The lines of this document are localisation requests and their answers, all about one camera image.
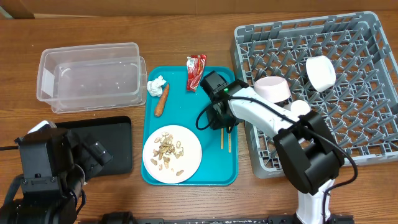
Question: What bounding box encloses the pink shallow bowl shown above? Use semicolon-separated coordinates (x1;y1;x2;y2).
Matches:
254;77;291;103

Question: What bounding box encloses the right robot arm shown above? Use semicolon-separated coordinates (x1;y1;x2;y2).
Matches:
200;72;358;223

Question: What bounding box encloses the red snack wrapper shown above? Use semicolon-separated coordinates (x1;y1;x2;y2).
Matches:
186;54;207;92

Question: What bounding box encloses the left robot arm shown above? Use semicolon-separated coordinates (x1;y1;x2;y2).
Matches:
1;120;113;223

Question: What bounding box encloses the black rectangular tray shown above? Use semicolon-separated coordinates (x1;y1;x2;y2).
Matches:
55;116;133;176

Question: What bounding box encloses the grey dishwasher rack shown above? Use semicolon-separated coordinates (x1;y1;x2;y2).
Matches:
231;11;397;166

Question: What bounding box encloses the white bowl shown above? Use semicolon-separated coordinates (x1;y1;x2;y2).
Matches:
305;55;336;92

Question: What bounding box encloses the white cup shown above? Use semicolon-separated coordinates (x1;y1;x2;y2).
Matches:
284;100;312;116

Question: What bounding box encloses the black mounting rail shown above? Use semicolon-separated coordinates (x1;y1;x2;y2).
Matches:
77;211;355;224

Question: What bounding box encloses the white plate with peanut shells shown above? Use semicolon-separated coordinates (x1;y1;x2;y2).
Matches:
142;125;202;184

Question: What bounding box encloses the teal serving tray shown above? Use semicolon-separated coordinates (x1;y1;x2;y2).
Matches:
143;66;239;186

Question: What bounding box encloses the clear plastic storage bin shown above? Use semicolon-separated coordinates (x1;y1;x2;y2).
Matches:
36;42;147;114

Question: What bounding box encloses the orange carrot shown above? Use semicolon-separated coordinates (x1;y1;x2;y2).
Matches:
154;83;170;117

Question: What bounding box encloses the crumpled white tissue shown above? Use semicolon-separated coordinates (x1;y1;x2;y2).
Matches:
147;75;166;97

